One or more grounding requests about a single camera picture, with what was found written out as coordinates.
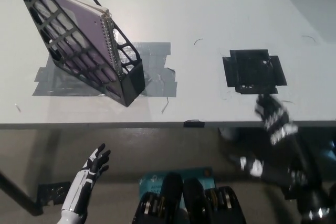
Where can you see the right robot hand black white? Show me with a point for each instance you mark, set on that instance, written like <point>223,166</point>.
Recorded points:
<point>275,119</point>

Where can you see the small black tape strip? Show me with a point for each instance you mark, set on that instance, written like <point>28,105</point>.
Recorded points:
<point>194,123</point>

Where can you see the black lattice file shelf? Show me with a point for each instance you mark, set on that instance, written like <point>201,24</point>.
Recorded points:
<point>132,82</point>

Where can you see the black floor tape patch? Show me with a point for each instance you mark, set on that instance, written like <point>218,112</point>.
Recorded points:
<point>52,193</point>

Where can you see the teal cardboard box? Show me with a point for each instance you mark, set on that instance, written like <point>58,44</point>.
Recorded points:
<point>152,182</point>

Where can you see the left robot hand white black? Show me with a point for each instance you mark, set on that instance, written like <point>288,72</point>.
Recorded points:
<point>81,184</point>

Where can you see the black table leg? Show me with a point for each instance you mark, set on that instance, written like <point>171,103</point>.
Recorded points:
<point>18,192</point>

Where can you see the grey duct tape patch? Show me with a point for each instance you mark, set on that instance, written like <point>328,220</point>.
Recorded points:
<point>157,82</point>

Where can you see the purple spiral notebook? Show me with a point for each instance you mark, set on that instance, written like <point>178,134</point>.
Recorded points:
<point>78,19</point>

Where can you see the black tape square patch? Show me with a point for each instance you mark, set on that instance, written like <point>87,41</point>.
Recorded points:
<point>252,72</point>

